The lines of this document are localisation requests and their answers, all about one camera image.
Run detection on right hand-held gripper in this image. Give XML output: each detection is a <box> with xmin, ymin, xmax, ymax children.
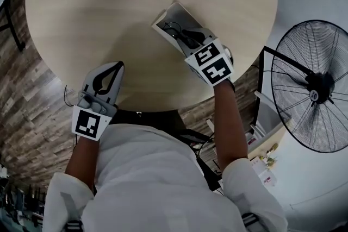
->
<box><xmin>175</xmin><ymin>26</ymin><xmax>235</xmax><ymax>87</ymax></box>

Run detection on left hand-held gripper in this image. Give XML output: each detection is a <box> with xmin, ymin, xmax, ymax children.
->
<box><xmin>71</xmin><ymin>61</ymin><xmax>125</xmax><ymax>142</ymax></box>

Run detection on black glasses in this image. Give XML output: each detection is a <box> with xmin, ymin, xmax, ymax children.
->
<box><xmin>162</xmin><ymin>21</ymin><xmax>194</xmax><ymax>46</ymax></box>

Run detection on white glasses case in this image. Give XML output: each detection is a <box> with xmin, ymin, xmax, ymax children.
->
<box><xmin>151</xmin><ymin>2</ymin><xmax>216</xmax><ymax>55</ymax></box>

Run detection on person's left forearm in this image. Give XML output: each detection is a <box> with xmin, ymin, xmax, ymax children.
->
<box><xmin>64</xmin><ymin>131</ymin><xmax>102</xmax><ymax>196</ymax></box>

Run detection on person's right forearm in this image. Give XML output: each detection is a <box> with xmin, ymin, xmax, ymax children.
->
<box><xmin>213</xmin><ymin>79</ymin><xmax>250</xmax><ymax>172</ymax></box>

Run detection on black chair base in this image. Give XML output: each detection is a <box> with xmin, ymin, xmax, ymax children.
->
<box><xmin>176</xmin><ymin>114</ymin><xmax>227</xmax><ymax>196</ymax></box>

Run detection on white cabinet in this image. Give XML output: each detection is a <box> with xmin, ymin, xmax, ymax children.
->
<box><xmin>246</xmin><ymin>90</ymin><xmax>286</xmax><ymax>151</ymax></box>

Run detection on person's white shirt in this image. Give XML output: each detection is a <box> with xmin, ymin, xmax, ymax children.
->
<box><xmin>42</xmin><ymin>123</ymin><xmax>289</xmax><ymax>232</ymax></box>

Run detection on black standing fan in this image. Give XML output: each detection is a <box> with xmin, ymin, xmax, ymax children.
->
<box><xmin>257</xmin><ymin>19</ymin><xmax>348</xmax><ymax>154</ymax></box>

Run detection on white box with red label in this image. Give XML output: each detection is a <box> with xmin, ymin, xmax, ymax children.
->
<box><xmin>257</xmin><ymin>167</ymin><xmax>277</xmax><ymax>189</ymax></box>

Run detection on thin black cable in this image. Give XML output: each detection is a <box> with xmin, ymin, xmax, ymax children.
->
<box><xmin>63</xmin><ymin>85</ymin><xmax>80</xmax><ymax>107</ymax></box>

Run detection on black metal table frame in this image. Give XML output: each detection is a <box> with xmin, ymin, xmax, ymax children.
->
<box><xmin>0</xmin><ymin>0</ymin><xmax>31</xmax><ymax>52</ymax></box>

